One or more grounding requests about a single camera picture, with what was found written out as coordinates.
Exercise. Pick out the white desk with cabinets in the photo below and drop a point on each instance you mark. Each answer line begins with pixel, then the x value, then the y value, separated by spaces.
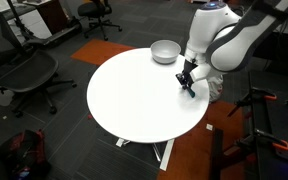
pixel 34 23

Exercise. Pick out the grey round bowl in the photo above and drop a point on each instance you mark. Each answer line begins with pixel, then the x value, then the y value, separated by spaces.
pixel 165 51

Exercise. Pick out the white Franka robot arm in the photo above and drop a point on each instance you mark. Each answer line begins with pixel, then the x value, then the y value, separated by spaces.
pixel 214 26

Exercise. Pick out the small white floor scrap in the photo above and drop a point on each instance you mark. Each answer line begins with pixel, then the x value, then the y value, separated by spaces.
pixel 4 117

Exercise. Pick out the small red floor scrap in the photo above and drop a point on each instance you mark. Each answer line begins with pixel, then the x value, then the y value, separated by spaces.
pixel 89 116

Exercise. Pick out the white table base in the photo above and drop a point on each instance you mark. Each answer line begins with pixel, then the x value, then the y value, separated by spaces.
pixel 167 155

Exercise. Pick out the red and black bag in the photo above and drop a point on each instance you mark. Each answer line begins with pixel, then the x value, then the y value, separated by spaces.
pixel 24 153

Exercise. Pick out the black mesh office chair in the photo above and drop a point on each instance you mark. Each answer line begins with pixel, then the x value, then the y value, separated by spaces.
pixel 27 71

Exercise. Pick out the black stand post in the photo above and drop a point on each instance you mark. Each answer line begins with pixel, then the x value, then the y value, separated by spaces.
pixel 216 153

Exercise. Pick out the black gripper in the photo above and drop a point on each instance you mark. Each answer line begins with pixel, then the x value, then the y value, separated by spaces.
pixel 189 66

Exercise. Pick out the black swivel office chair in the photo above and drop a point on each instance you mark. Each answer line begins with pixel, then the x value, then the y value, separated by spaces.
pixel 97 13

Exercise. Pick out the black electric scooter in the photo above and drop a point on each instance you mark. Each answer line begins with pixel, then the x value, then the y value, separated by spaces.
pixel 55 36

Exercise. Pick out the brown wooden cabinet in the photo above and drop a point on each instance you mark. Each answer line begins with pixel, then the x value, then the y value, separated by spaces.
pixel 52 15

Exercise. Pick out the teal and black marker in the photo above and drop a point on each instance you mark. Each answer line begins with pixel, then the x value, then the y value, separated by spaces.
pixel 191 92

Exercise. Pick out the black red stand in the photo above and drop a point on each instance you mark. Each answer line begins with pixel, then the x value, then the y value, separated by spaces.
pixel 277 133

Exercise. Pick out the translucent plastic bag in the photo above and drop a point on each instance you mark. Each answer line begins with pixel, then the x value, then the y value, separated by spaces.
pixel 216 91

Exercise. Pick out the white floor card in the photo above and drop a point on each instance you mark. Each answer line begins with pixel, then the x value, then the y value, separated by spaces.
pixel 209 127

